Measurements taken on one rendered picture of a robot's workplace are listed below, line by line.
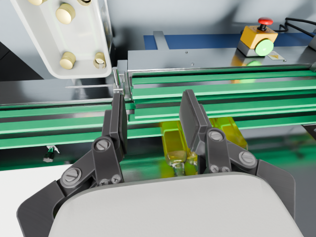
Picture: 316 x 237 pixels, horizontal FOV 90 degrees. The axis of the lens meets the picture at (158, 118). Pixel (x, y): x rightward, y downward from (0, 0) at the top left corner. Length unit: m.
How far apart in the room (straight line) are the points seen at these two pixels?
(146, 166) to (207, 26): 0.61
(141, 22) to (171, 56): 0.24
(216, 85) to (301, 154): 0.51
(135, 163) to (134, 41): 0.50
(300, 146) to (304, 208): 0.26
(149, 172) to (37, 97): 0.43
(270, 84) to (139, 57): 0.39
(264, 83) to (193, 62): 0.20
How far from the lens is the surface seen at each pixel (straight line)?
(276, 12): 0.92
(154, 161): 0.57
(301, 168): 0.81
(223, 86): 0.47
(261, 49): 0.59
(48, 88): 0.64
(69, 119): 0.52
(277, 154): 0.79
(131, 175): 0.56
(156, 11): 0.72
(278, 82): 0.57
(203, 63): 0.52
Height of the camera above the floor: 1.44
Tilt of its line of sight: 41 degrees down
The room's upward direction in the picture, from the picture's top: 171 degrees clockwise
